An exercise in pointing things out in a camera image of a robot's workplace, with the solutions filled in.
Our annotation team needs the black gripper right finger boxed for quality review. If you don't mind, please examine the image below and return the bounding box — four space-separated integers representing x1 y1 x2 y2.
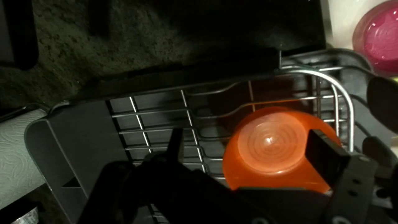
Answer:
306 129 379 224

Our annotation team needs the cream sink basin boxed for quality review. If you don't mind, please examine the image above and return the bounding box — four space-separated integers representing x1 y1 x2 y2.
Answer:
322 0 398 80

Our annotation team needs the grey dish rack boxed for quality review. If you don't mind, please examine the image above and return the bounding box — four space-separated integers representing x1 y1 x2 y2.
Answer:
24 48 398 224

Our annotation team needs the pink bowl in sink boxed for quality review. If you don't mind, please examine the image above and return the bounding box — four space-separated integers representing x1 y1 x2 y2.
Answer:
352 0 398 79

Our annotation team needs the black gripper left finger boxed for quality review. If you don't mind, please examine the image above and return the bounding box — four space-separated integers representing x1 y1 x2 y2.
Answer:
77 127 271 224

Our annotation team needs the orange plastic bowl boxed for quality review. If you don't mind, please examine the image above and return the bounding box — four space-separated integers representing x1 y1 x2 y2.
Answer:
221 106 343 196

